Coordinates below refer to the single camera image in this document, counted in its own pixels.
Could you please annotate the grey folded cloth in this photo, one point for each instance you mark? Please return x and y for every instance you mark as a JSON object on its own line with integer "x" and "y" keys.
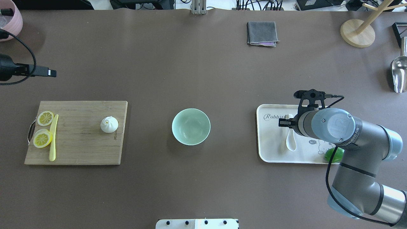
{"x": 262, "y": 33}

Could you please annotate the yellow plastic knife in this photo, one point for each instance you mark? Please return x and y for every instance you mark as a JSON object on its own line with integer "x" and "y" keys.
{"x": 52, "y": 152}

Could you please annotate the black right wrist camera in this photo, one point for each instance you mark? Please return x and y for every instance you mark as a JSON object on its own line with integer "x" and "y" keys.
{"x": 312, "y": 96}

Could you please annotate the wooden cutting board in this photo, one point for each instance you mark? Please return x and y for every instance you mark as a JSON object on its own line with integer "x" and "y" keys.
{"x": 79, "y": 139}

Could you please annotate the wooden mug tree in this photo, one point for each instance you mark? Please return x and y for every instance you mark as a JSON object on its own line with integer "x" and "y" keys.
{"x": 359, "y": 33}

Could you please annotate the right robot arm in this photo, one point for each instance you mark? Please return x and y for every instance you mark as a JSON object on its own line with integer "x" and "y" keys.
{"x": 354, "y": 191}

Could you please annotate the pink bowl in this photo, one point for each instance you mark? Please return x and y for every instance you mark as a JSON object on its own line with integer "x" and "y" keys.
{"x": 12, "y": 24}

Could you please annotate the white steamed bun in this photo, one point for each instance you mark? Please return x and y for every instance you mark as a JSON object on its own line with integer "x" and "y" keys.
{"x": 109, "y": 124}

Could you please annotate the lemon slice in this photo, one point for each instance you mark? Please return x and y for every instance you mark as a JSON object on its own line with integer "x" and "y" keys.
{"x": 45, "y": 118}
{"x": 42, "y": 138}

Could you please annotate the green lime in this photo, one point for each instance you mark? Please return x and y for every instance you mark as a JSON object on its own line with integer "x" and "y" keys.
{"x": 337, "y": 157}

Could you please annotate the metal scoop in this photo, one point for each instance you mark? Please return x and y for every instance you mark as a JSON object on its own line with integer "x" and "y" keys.
{"x": 399, "y": 69}

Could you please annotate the cream rabbit print tray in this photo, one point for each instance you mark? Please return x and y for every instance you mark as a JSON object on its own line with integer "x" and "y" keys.
{"x": 272, "y": 138}

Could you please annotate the lower lemon slice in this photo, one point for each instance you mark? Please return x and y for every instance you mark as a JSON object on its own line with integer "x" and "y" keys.
{"x": 42, "y": 138}

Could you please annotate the upper lemon slice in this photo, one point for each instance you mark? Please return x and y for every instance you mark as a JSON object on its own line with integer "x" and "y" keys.
{"x": 45, "y": 118}

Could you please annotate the white ceramic spoon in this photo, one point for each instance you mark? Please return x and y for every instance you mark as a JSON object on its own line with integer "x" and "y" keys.
{"x": 290, "y": 141}

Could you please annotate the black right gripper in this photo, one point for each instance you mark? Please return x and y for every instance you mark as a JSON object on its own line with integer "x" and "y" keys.
{"x": 296, "y": 123}

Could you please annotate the mint green bowl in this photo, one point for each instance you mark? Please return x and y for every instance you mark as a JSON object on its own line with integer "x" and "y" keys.
{"x": 191, "y": 126}

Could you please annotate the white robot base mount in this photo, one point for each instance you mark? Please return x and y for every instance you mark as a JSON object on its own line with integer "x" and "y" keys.
{"x": 220, "y": 223}

